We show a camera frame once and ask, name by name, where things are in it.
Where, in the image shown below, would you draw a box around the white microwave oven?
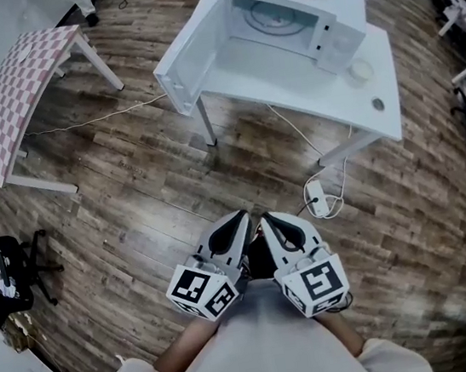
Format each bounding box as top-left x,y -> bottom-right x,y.
219,0 -> 376,92

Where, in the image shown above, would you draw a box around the black floor cable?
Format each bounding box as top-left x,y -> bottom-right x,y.
295,197 -> 319,215

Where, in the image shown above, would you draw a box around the white table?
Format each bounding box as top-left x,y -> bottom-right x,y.
179,23 -> 409,185

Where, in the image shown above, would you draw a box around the long white floor cable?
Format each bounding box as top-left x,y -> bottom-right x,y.
22,93 -> 172,138

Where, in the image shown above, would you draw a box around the person's left forearm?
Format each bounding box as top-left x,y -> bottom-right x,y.
147,314 -> 226,372

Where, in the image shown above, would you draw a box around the small white disc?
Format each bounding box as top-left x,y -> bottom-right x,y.
19,44 -> 37,64

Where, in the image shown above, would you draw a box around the pink checkered table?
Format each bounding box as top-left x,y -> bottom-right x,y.
0,19 -> 139,205

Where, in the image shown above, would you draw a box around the white power strip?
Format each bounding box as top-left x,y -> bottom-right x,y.
304,179 -> 331,219

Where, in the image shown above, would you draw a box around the white power strip cable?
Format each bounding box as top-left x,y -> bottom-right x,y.
266,91 -> 367,226

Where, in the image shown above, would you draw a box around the grey plate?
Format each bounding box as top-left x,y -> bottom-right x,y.
248,0 -> 307,41

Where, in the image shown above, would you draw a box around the person's light shirt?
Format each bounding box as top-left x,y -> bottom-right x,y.
79,256 -> 436,372

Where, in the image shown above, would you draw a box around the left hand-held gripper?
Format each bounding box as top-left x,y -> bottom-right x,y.
155,208 -> 266,329

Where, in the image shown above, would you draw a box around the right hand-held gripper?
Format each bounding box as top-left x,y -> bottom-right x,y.
258,201 -> 356,324

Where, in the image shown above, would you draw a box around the person's right forearm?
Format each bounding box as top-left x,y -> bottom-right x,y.
314,306 -> 368,363

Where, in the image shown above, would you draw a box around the person's black trousers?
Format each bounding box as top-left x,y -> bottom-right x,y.
242,235 -> 279,283

